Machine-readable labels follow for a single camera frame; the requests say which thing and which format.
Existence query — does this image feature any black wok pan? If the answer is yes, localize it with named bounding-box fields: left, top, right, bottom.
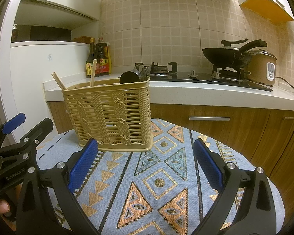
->
left=202, top=39, right=267, bottom=70

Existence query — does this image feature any beige plastic utensil basket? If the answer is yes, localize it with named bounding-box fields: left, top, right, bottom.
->
left=63, top=79, right=153, bottom=152

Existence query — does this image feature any black ladle in basket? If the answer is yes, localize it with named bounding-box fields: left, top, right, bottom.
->
left=119, top=63, right=152, bottom=84

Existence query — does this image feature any white orange wall cabinet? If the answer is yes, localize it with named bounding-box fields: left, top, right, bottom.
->
left=238, top=0, right=294, bottom=24

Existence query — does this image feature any metal drawer handle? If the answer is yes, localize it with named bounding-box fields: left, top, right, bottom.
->
left=189, top=116, right=230, bottom=121

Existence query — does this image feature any person's left hand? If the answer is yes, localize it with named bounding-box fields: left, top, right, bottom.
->
left=0, top=183, right=24, bottom=232

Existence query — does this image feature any white refrigerator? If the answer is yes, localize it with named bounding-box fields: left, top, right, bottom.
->
left=0, top=41, right=89, bottom=142

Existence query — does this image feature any wooden chopstick in basket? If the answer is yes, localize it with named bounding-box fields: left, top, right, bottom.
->
left=90, top=59, right=97, bottom=87
left=51, top=72, right=67, bottom=91

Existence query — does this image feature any wooden base cabinet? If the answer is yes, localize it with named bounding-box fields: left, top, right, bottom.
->
left=47, top=101, right=294, bottom=226

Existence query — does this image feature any blue patterned tablecloth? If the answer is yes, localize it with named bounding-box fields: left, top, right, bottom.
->
left=35, top=118, right=286, bottom=235

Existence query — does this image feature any dark soy sauce bottle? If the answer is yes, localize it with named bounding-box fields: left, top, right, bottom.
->
left=85, top=38, right=96, bottom=78

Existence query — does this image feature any black gas stove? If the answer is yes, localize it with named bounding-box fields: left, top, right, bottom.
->
left=134, top=62, right=273, bottom=92

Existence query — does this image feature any yellow label oil bottle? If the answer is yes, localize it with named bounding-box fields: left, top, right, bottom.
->
left=95, top=37, right=110, bottom=75

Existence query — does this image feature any beige rice cooker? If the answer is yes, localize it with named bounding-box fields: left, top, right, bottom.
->
left=244, top=49, right=277, bottom=86

